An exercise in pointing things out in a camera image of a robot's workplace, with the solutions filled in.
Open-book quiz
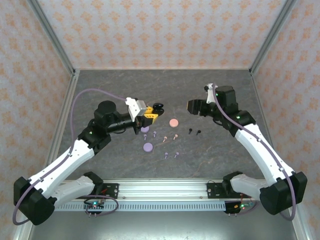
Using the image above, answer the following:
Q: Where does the aluminium table side rail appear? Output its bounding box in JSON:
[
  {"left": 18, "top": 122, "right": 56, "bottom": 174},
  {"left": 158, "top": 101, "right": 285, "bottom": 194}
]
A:
[
  {"left": 249, "top": 69, "right": 311, "bottom": 240},
  {"left": 12, "top": 69, "right": 81, "bottom": 240}
]

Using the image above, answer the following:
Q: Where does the slotted grey cable tray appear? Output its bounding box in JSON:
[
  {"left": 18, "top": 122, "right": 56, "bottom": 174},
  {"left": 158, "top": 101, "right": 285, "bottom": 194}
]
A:
[{"left": 53, "top": 201, "right": 228, "bottom": 212}]

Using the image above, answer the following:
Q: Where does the circuit board with lights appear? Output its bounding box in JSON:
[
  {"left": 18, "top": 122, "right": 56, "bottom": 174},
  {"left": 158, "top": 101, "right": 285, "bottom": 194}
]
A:
[
  {"left": 83, "top": 198, "right": 106, "bottom": 213},
  {"left": 224, "top": 199, "right": 257, "bottom": 215}
]

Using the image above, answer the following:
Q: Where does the black earbud charging case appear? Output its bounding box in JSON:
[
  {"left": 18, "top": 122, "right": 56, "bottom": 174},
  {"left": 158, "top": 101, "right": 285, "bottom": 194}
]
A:
[{"left": 150, "top": 102, "right": 166, "bottom": 117}]

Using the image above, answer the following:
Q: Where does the aluminium frame corner post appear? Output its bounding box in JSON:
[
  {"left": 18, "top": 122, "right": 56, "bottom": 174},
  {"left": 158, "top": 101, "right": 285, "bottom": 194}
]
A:
[
  {"left": 248, "top": 0, "right": 297, "bottom": 76},
  {"left": 26, "top": 0, "right": 77, "bottom": 76}
]

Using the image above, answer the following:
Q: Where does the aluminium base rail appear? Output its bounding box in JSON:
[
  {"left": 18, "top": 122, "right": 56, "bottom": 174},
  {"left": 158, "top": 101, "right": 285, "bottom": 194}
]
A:
[{"left": 58, "top": 177, "right": 261, "bottom": 201}]

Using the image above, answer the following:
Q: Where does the thin purple cable loop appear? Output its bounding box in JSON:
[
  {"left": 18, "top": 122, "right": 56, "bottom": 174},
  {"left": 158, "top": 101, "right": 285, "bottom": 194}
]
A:
[
  {"left": 84, "top": 194, "right": 119, "bottom": 216},
  {"left": 228, "top": 198, "right": 259, "bottom": 216}
]

